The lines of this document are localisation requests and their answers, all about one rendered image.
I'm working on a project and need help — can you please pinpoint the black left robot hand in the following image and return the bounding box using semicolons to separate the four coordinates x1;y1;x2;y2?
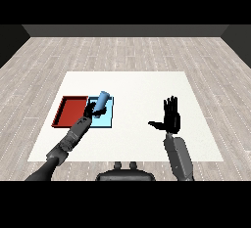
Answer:
82;101;108;119

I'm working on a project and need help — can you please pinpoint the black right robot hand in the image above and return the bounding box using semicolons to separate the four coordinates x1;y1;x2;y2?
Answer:
147;95;181;135

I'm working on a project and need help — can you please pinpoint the red shallow open box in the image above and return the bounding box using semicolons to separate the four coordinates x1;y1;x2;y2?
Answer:
51;95;89;129

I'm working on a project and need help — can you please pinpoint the small blue can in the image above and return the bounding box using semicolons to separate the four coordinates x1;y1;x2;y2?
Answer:
92;90;110;118

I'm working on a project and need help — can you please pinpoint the light blue shallow open box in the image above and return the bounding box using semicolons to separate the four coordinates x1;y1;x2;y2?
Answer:
85;96;115;129

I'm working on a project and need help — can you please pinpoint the dark grey robot body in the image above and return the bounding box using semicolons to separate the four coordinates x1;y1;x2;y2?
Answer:
95;160;157;182

